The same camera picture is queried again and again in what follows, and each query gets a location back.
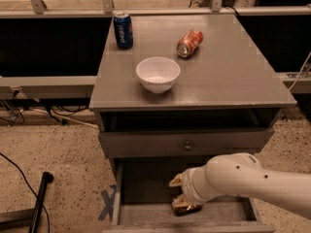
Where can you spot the blue pepsi can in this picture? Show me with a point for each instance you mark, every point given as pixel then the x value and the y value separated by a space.
pixel 123 30

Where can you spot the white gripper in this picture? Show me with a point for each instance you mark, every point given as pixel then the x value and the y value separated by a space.
pixel 188 185

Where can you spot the grey open middle drawer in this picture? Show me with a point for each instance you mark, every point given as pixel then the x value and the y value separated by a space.
pixel 143 202

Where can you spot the grey top drawer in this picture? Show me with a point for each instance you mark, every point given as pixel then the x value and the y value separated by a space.
pixel 164 133

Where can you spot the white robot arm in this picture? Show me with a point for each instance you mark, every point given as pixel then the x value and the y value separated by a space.
pixel 241 175

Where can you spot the black metal stand leg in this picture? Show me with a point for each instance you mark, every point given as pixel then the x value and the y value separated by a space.
pixel 28 217

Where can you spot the orange gold can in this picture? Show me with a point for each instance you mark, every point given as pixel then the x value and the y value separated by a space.
pixel 184 208

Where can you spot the grey wooden drawer cabinet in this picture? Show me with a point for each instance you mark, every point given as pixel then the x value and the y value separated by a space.
pixel 226 72

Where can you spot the round metal drawer knob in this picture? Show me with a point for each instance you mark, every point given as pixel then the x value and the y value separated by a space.
pixel 187 146

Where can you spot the red soda can lying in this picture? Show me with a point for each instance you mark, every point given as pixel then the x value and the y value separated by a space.
pixel 189 43

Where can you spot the white plastic bowl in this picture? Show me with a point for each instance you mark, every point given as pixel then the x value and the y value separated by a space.
pixel 158 74

